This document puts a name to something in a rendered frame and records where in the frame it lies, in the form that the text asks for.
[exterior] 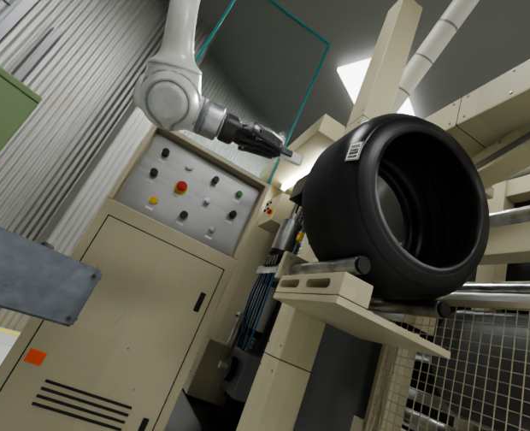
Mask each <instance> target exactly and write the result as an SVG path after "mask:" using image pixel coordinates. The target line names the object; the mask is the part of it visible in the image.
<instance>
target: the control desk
mask: <svg viewBox="0 0 530 431"><path fill-rule="evenodd" d="M269 187H270V185H269V184H268V183H266V182H264V181H263V180H260V179H258V178H257V177H255V176H254V175H252V174H250V173H248V172H246V171H245V170H243V169H241V168H240V167H238V166H236V165H235V164H233V163H231V162H229V161H228V160H226V159H224V158H223V157H221V156H218V155H217V154H215V153H214V152H212V151H210V150H208V149H206V148H205V147H203V146H201V145H200V144H198V143H196V142H195V141H193V140H191V139H189V138H187V137H186V136H184V135H183V134H181V133H178V132H177V131H176V132H170V131H166V130H162V129H161V128H159V127H156V126H155V125H154V124H153V125H152V126H151V128H150V130H149V131H148V133H147V134H146V135H145V137H144V139H143V140H142V142H141V144H140V145H139V147H138V149H137V150H136V151H135V153H134V154H133V156H132V158H131V160H130V161H129V163H128V164H127V165H126V167H125V169H124V170H123V172H122V173H121V175H120V177H119V179H118V180H117V181H116V182H115V184H114V186H113V188H112V189H111V191H110V192H109V195H108V197H107V198H106V199H105V200H104V202H103V204H102V205H101V207H100V209H99V210H98V212H97V213H96V214H95V216H94V218H93V219H92V221H91V223H90V225H89V226H88V228H87V229H86V230H85V232H84V234H83V235H82V237H81V238H80V240H79V242H78V244H77V245H76V246H75V247H74V249H73V251H72V253H71V254H70V257H71V258H73V259H76V260H78V261H80V262H82V263H85V264H87V265H90V266H92V267H93V268H96V269H99V270H102V272H101V273H102V274H103V275H102V276H101V277H102V278H101V280H99V281H98V283H97V285H96V286H95V288H94V290H93V291H92V293H91V296H90V297H89V298H88V300H87V302H86V303H85V306H84V307H83V309H82V311H81V312H80V313H79V316H78V320H77V321H76V322H75V323H74V324H73V325H70V327H67V326H64V325H61V324H58V323H54V322H49V321H46V320H43V319H39V318H37V317H33V316H31V317H30V319H29V321H28V322H27V324H26V326H25V327H24V328H23V330H22V331H21V333H20V335H19V336H18V338H17V340H16V341H15V343H14V344H13V345H12V347H11V349H10V350H9V352H8V354H7V356H6V357H5V359H4V360H3V361H2V363H1V365H0V431H164V429H165V427H166V426H167V423H168V420H169V417H170V416H171V414H172V411H173V409H174V406H175V404H176V402H177V400H178V397H179V395H180V392H181V390H182V388H183V386H184V384H185V382H186V378H187V376H188V375H189V372H190V370H191V366H192V365H193V363H194V360H195V358H196V356H197V353H198V351H199V349H200V346H201V344H202V343H203V339H204V337H205V334H206V333H207V331H208V329H209V325H210V323H211V321H212V319H213V317H214V314H215V312H216V309H217V307H218V305H219V303H220V301H221V298H222V295H223V293H224V292H225V289H226V287H227V283H228V282H229V280H230V278H231V275H232V273H233V270H234V268H235V266H236V263H237V260H238V259H239V257H240V254H241V252H242V250H243V248H244V245H245V242H246V240H247V239H248V237H249V234H250V231H251V229H252V227H253V225H254V222H255V220H256V217H257V215H258V213H259V211H260V208H261V207H262V203H263V201H264V199H265V197H266V195H267V193H268V189H269ZM31 348H33V349H36V350H38V351H42V352H45V353H47V354H46V356H45V358H44V360H43V362H42V363H41V364H40V366H38V365H36V364H33V363H29V362H26V361H24V359H25V357H26V355H27V353H28V352H29V351H30V349H31Z"/></svg>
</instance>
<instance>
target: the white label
mask: <svg viewBox="0 0 530 431"><path fill-rule="evenodd" d="M363 143H364V141H359V142H355V143H350V147H349V150H348V152H347V155H346V157H345V160H344V161H345V162H347V161H353V160H358V158H359V156H360V153H361V150H362V146H363Z"/></svg>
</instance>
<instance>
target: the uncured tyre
mask: <svg viewBox="0 0 530 431"><path fill-rule="evenodd" d="M359 141H364V143H363V146H362V150H361V153H360V156H359V158H358V160H353V161H347V162H345V157H346V155H347V152H348V150H349V147H350V143H355V142H359ZM378 176H379V177H381V178H382V179H383V180H384V181H385V182H386V183H387V184H388V185H389V187H390V188H391V189H392V190H393V192H394V193H395V195H396V197H397V200H398V202H399V204H400V207H401V210H402V213H403V241H402V244H401V245H400V244H399V243H398V241H397V240H396V238H395V237H394V235H393V234H392V231H391V230H390V228H389V227H388V225H387V223H386V219H385V217H384V215H383V212H382V209H381V206H380V199H379V193H378ZM302 216H303V225H304V230H305V232H306V236H307V239H308V241H309V244H310V247H311V249H312V251H313V252H314V254H315V256H316V258H317V259H318V261H319V262H320V261H326V260H333V259H340V258H347V257H359V256H364V257H366V258H367V259H368V260H369V261H370V264H371V268H370V270H369V272H368V273H367V274H365V275H354V276H355V277H357V278H358V279H360V280H363V281H365V282H367V283H368V284H370V285H371V286H373V287H374V288H373V291H372V295H371V298H384V299H393V298H398V299H401V300H418V301H425V300H432V299H436V298H440V297H443V296H446V295H449V294H451V293H453V292H455V291H456V290H458V289H459V288H460V287H462V286H463V285H464V284H465V283H466V282H467V281H468V280H469V278H470V277H471V276H472V274H473V273H474V271H475V270H476V268H477V267H478V265H479V263H480V261H481V259H482V257H483V256H484V253H485V250H486V246H487V241H488V236H489V227H490V217H489V208H488V202H487V198H486V192H485V188H484V186H483V183H482V181H481V178H480V175H479V173H478V171H477V169H476V167H475V166H474V163H473V162H472V160H471V158H470V157H469V155H468V153H467V152H466V151H465V150H464V149H463V148H462V146H461V145H460V144H459V143H458V142H457V141H456V140H455V139H454V138H453V137H452V136H451V135H450V134H449V133H447V132H446V131H445V130H444V129H443V128H441V127H439V126H437V125H435V124H433V123H431V122H430V121H426V120H424V119H422V118H420V117H417V116H414V115H409V114H403V113H391V114H385V115H380V116H376V117H374V118H371V119H369V120H367V121H365V122H363V123H362V124H360V125H359V126H357V127H356V128H354V129H353V130H351V131H350V132H348V133H347V134H346V135H345V136H343V137H342V138H340V139H339V140H337V141H336V142H334V143H333V144H331V145H330V146H328V147H327V148H326V149H325V150H324V151H323V152H322V153H321V154H320V155H319V156H318V158H317V159H316V160H315V163H314V164H313V166H312V168H311V169H310V171H309V173H308V176H307V178H306V181H305V184H304V188H303V197H302ZM324 252H330V253H327V254H321V255H317V254H319V253H324Z"/></svg>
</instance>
